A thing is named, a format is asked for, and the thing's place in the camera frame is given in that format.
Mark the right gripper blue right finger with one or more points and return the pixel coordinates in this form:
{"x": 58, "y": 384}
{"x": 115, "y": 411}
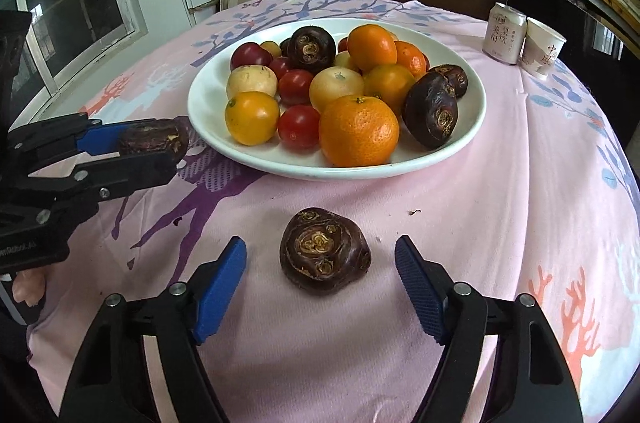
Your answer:
{"x": 419, "y": 279}

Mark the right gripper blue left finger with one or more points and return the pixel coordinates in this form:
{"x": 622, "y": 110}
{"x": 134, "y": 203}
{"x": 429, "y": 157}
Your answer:
{"x": 213, "y": 286}

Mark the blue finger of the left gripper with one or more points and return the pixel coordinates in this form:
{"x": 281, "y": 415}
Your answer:
{"x": 99, "y": 138}
{"x": 121, "y": 176}

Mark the dark water chestnut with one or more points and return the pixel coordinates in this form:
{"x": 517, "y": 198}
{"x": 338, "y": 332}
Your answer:
{"x": 322, "y": 252}
{"x": 430, "y": 110}
{"x": 161, "y": 135}

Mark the pale yellow round fruit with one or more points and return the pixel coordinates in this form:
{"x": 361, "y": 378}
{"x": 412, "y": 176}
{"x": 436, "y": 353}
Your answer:
{"x": 252, "y": 78}

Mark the person's left hand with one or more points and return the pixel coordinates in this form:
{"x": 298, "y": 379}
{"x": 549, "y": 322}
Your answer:
{"x": 29, "y": 286}

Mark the white ceramic plate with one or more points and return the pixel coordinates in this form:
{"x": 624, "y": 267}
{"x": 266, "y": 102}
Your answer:
{"x": 364, "y": 47}

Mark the pink printed tablecloth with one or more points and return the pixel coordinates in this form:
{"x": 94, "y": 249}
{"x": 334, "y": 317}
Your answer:
{"x": 542, "y": 201}

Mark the yellow orange tomato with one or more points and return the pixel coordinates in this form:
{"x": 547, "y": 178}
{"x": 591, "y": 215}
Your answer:
{"x": 251, "y": 117}

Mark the large orange mandarin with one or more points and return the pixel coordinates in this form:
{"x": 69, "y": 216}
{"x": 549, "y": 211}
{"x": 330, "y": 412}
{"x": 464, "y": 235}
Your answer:
{"x": 357, "y": 131}

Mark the dark red tomato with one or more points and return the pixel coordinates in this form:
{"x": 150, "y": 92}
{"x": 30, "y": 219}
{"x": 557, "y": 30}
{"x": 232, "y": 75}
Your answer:
{"x": 250, "y": 53}

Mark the red cherry tomato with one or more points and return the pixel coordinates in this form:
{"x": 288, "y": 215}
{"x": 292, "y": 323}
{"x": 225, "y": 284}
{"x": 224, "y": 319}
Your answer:
{"x": 298, "y": 128}

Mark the white paper cup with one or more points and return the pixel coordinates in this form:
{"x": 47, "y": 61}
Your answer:
{"x": 542, "y": 46}

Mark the pink beverage can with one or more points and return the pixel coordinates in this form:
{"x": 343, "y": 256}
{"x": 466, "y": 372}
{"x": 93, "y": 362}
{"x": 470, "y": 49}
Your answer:
{"x": 505, "y": 34}

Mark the black glossy panel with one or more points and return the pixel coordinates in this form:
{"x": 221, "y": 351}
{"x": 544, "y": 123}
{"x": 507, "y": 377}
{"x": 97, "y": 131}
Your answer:
{"x": 600, "y": 58}

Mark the window with white frame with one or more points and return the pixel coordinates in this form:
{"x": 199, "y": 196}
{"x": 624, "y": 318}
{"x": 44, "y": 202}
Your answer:
{"x": 64, "y": 37}

